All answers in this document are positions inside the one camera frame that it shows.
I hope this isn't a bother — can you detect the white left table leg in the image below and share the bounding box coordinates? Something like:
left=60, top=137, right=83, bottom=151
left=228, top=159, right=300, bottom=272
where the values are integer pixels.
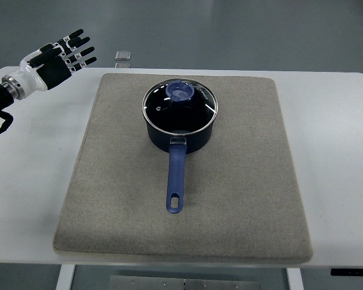
left=56, top=264, right=76, bottom=290

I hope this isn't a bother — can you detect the dark blue saucepan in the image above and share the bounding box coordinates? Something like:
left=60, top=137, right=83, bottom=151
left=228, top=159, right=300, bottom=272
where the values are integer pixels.
left=142, top=75, right=219, bottom=214

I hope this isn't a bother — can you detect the white right table leg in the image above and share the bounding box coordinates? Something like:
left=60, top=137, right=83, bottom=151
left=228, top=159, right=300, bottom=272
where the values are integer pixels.
left=286, top=268, right=304, bottom=290

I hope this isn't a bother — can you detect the white table leg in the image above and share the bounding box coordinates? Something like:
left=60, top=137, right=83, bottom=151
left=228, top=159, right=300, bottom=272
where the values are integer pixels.
left=286, top=268, right=304, bottom=290
left=56, top=264, right=76, bottom=290

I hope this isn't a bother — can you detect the grey fabric mat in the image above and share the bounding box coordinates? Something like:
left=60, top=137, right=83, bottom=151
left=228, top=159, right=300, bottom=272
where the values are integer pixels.
left=53, top=73, right=313, bottom=264

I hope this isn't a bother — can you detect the clear floor socket cover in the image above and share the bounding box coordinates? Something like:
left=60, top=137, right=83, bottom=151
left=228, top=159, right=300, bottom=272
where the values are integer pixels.
left=115, top=50, right=131, bottom=60

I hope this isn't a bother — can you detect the glass pot lid blue knob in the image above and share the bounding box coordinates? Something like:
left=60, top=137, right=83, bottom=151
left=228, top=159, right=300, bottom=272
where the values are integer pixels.
left=142, top=78, right=218, bottom=135

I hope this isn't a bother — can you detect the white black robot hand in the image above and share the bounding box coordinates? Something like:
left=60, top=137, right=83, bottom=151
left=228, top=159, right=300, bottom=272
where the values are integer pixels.
left=2, top=29, right=97, bottom=100

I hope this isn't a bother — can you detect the black table control panel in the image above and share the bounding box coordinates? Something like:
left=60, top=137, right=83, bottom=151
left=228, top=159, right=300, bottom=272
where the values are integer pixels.
left=330, top=268, right=363, bottom=277

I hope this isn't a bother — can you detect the metal base plate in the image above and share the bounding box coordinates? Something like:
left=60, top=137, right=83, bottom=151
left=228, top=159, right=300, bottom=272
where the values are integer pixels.
left=108, top=275, right=261, bottom=290

